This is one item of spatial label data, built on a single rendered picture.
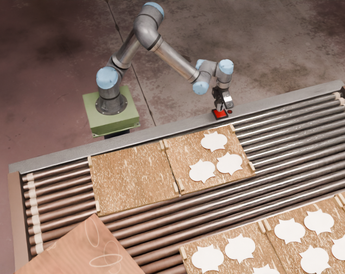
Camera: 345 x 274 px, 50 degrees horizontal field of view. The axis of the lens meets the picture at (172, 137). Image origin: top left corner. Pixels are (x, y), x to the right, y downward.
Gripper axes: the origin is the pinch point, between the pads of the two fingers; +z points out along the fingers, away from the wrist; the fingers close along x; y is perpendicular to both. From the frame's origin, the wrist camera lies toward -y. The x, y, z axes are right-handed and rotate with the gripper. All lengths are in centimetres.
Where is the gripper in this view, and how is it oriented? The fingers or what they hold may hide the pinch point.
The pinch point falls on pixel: (220, 111)
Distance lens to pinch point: 219.8
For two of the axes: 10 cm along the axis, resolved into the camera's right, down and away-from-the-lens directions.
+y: -3.2, -7.6, 5.6
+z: -0.2, 6.0, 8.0
